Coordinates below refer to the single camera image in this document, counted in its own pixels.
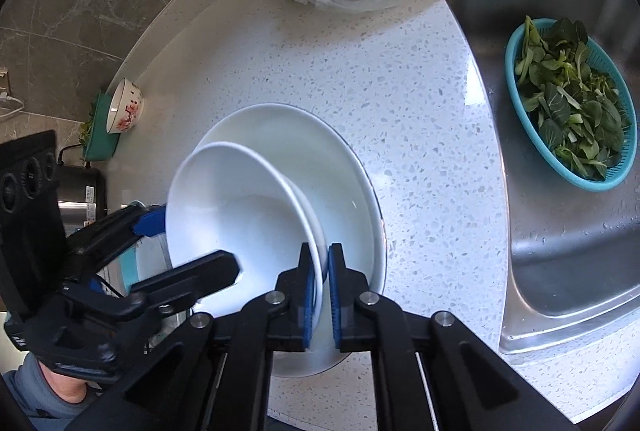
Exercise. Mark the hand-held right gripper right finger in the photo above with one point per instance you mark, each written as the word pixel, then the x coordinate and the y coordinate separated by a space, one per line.
pixel 334 303

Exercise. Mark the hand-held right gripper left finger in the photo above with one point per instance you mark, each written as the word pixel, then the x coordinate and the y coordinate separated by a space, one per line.
pixel 310 298

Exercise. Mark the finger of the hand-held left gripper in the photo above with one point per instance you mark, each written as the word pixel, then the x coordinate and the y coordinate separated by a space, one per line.
pixel 210 271
pixel 150 223

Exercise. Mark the medium white bowl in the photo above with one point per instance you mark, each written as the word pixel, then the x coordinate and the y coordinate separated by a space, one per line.
pixel 225 211

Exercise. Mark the large white bowl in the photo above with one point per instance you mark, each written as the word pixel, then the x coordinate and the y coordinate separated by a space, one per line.
pixel 345 191

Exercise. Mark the person's left forearm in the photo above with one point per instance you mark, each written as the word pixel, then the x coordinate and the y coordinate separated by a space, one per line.
pixel 30 393

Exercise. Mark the person's left hand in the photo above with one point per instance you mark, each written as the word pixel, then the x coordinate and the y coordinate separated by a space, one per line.
pixel 70 386

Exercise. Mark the large teal floral plate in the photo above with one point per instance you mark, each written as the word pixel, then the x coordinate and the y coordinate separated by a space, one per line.
pixel 131 273

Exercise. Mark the steel rice cooker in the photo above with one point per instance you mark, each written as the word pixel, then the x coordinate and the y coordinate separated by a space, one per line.
pixel 80 196

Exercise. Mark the teal rectangular basket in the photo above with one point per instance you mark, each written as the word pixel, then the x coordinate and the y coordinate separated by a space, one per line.
pixel 102 146

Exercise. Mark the greens in rectangular basket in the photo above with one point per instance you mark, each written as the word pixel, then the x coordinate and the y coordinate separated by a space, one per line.
pixel 87 128

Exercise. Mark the red floral small bowl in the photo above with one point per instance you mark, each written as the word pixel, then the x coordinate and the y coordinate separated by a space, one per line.
pixel 127 111

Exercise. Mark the stainless steel sink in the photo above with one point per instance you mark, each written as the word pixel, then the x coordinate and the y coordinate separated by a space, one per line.
pixel 565 261

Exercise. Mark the teal oval colander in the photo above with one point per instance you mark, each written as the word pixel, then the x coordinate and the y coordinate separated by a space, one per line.
pixel 515 76

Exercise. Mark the leafy greens in colander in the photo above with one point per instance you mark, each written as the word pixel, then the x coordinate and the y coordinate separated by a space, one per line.
pixel 565 111

